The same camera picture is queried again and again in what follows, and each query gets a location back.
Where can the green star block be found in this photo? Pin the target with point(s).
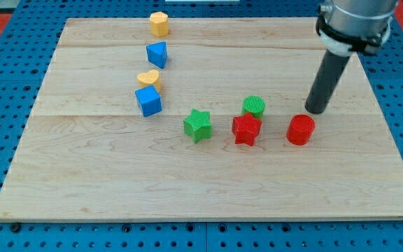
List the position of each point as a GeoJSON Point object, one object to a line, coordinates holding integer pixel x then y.
{"type": "Point", "coordinates": [198, 125]}

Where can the wooden board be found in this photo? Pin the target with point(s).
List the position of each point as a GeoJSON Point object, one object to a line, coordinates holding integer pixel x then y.
{"type": "Point", "coordinates": [87, 155]}

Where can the red star block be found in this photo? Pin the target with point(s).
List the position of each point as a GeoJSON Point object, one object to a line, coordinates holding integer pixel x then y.
{"type": "Point", "coordinates": [246, 128]}

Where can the yellow hexagon block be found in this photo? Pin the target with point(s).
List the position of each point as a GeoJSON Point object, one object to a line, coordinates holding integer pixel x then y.
{"type": "Point", "coordinates": [159, 24]}

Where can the blue cube block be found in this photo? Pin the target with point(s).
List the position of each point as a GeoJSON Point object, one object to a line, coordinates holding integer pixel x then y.
{"type": "Point", "coordinates": [148, 100]}

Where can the yellow heart block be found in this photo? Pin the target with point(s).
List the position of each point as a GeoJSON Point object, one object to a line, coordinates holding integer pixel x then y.
{"type": "Point", "coordinates": [149, 78]}

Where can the blue triangle block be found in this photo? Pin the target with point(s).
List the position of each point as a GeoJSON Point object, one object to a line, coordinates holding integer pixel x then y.
{"type": "Point", "coordinates": [157, 54]}

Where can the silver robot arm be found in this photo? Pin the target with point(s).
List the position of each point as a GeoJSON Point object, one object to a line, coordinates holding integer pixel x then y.
{"type": "Point", "coordinates": [348, 26]}

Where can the green cylinder block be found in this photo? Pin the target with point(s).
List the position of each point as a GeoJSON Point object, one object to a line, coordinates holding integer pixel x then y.
{"type": "Point", "coordinates": [254, 105]}

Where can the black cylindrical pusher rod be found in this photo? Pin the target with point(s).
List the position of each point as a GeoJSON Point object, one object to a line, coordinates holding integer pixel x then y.
{"type": "Point", "coordinates": [327, 78]}

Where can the red cylinder block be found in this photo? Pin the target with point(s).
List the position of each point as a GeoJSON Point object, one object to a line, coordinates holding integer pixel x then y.
{"type": "Point", "coordinates": [300, 129]}

